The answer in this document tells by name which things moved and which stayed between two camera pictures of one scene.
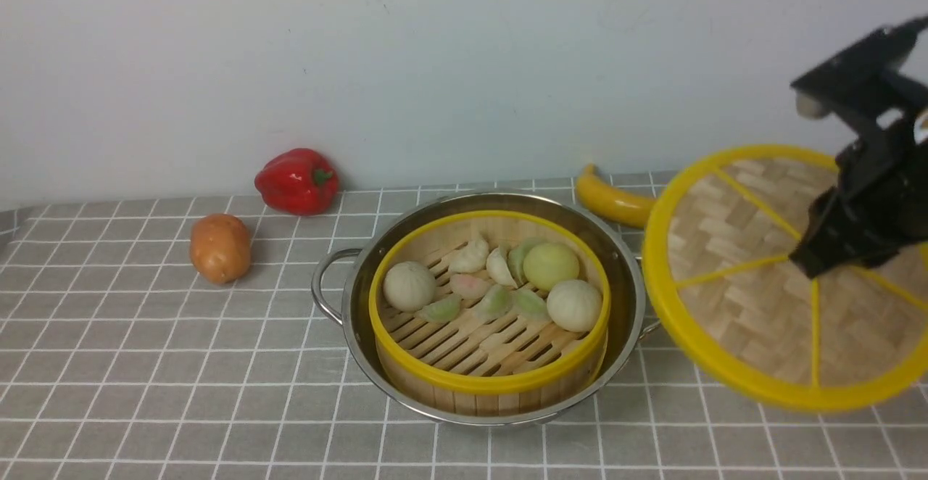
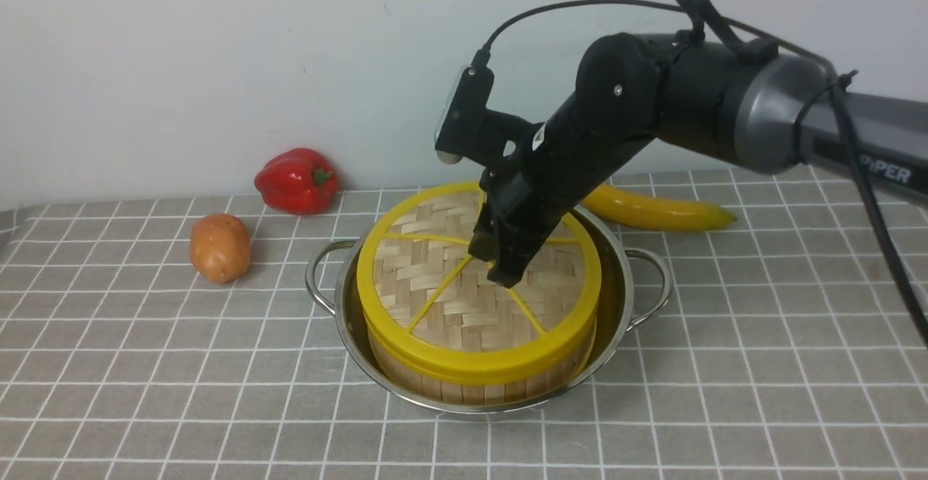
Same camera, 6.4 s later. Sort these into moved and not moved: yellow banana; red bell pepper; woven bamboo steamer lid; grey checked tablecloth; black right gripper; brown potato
Moved: black right gripper; woven bamboo steamer lid
Not moved: brown potato; yellow banana; grey checked tablecloth; red bell pepper
